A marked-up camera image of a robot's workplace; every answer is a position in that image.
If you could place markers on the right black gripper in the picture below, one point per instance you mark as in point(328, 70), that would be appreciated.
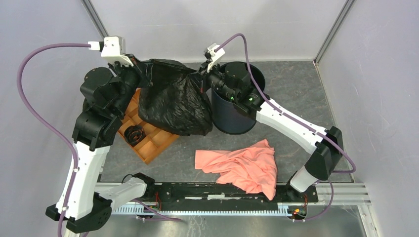
point(205, 75)

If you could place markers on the orange compartment tray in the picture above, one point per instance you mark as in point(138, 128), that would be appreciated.
point(154, 140)

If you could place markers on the pink cloth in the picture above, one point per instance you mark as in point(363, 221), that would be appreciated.
point(252, 169)

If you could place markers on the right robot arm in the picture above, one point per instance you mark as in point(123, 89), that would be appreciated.
point(325, 146)

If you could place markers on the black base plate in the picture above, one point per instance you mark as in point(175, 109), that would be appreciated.
point(168, 196)

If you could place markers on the dark blue trash bin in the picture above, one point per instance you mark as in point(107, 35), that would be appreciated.
point(224, 115)

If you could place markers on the rolled black trash bag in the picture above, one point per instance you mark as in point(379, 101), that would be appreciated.
point(134, 134)

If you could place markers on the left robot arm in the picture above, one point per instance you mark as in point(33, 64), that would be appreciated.
point(107, 93)

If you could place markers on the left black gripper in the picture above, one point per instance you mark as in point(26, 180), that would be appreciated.
point(116, 66)

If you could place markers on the aluminium slotted rail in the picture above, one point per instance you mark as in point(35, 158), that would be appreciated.
point(138, 209)

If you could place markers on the black trash bag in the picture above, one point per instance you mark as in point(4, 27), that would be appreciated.
point(134, 134)
point(174, 102)

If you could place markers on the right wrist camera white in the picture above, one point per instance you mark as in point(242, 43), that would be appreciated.
point(213, 54)

